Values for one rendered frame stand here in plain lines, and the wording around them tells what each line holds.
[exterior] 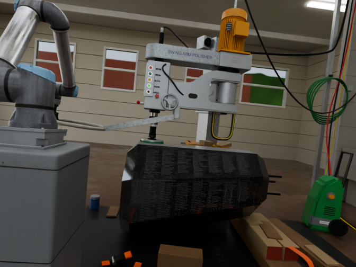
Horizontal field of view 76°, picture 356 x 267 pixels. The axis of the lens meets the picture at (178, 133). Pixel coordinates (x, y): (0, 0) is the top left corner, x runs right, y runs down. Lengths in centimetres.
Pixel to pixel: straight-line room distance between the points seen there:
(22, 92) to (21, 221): 51
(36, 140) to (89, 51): 776
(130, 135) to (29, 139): 715
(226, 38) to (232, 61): 23
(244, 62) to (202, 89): 45
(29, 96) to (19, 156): 27
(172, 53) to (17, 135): 141
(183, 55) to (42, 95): 130
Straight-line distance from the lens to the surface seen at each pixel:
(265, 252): 193
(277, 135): 916
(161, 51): 209
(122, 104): 821
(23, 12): 160
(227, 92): 216
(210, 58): 215
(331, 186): 292
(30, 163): 101
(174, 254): 171
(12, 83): 118
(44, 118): 115
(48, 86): 117
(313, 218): 296
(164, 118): 206
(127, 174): 177
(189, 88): 207
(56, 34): 171
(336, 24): 452
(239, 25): 225
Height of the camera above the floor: 102
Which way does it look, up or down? 3 degrees down
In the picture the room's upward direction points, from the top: 6 degrees clockwise
